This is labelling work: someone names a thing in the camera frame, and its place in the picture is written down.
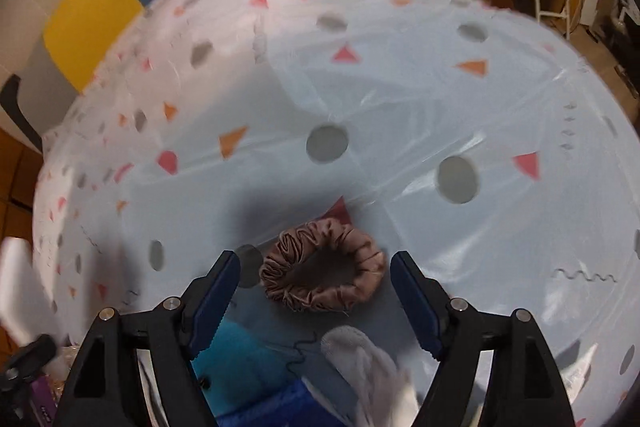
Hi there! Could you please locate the grey yellow blue chair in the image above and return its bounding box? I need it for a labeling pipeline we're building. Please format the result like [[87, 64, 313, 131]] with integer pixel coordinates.
[[15, 0, 268, 118]]

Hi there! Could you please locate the pink satin scrunchie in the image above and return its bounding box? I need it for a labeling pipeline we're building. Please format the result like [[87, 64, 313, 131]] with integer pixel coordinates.
[[259, 217, 387, 312]]

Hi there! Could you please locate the patterned plastic tablecloth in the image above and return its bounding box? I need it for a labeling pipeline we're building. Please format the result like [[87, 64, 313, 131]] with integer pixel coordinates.
[[32, 0, 640, 427]]

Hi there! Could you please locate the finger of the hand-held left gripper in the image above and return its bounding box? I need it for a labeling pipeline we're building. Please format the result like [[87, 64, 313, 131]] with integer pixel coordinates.
[[0, 334, 58, 408]]

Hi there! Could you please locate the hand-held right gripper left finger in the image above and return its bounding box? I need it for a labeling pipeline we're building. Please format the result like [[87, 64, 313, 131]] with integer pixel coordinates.
[[52, 249, 242, 427]]

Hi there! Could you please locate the blue cloth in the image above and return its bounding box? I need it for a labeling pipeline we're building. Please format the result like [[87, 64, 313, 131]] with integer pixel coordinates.
[[215, 379, 351, 427]]

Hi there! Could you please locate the blue plush mouse toy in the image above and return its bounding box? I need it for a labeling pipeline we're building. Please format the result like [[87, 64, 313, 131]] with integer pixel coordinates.
[[202, 321, 296, 390]]

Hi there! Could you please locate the black roll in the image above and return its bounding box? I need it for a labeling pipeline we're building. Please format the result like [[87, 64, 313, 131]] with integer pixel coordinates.
[[0, 74, 43, 152]]

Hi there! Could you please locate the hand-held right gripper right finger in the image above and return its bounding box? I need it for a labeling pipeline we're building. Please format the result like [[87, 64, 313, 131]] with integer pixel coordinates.
[[390, 250, 576, 427]]

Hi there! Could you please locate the purple cardboard box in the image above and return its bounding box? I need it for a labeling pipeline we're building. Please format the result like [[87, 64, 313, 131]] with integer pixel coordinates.
[[27, 374, 68, 427]]

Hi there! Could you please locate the white cloth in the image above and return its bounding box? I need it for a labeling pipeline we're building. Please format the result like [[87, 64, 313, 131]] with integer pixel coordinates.
[[0, 237, 63, 348]]

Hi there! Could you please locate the white waffle towel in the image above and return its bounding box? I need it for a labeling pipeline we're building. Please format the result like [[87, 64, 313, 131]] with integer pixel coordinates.
[[320, 326, 421, 427]]

